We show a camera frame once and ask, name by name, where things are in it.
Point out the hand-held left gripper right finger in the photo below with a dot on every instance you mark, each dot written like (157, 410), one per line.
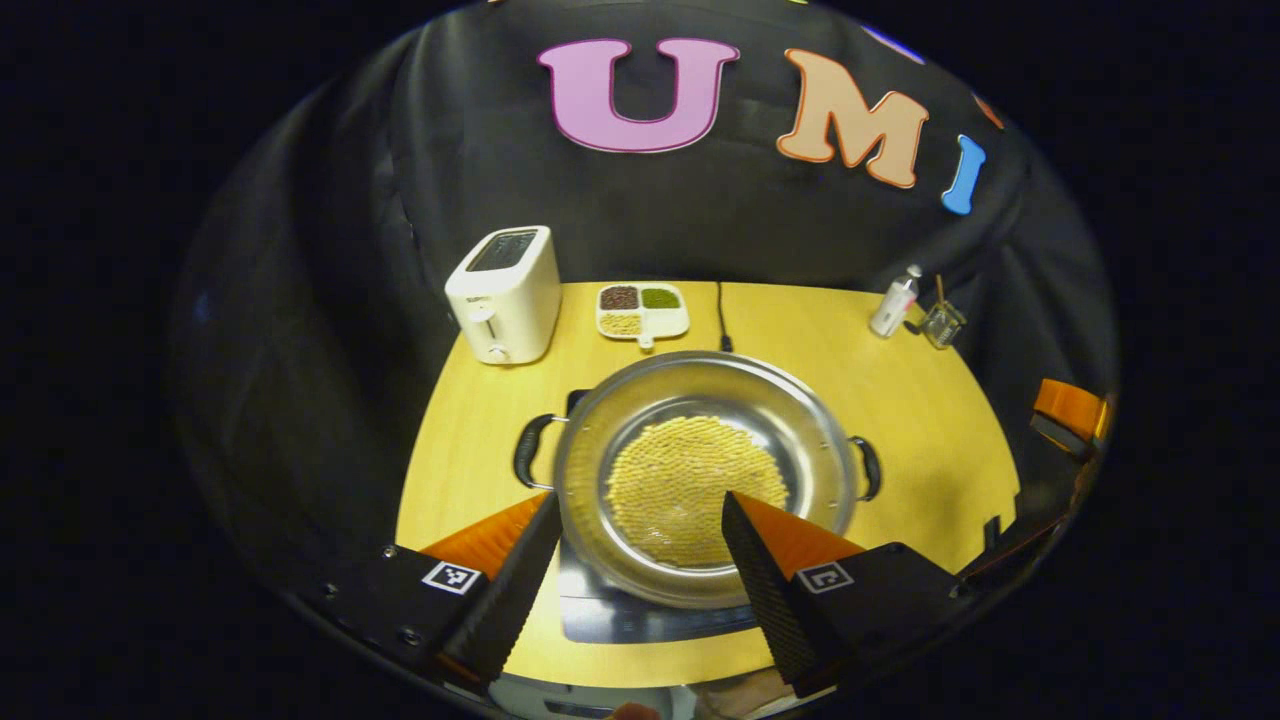
(770, 600)

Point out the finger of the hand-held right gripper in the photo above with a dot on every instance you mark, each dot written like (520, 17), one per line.
(1070, 405)

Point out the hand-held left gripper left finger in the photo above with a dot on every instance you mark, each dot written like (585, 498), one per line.
(515, 600)

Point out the black induction cooktop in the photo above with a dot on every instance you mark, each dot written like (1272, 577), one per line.
(620, 620)

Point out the clear glass cup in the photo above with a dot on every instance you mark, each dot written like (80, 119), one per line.
(943, 326)

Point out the pile of yellow soybeans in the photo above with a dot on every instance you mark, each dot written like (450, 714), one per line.
(680, 480)

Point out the small clear bottle pink label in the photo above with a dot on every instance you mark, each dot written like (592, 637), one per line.
(893, 305)

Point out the white divided dish of beans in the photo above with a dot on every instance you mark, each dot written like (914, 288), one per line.
(667, 323)

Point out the white toaster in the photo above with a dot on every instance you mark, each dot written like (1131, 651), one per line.
(505, 300)

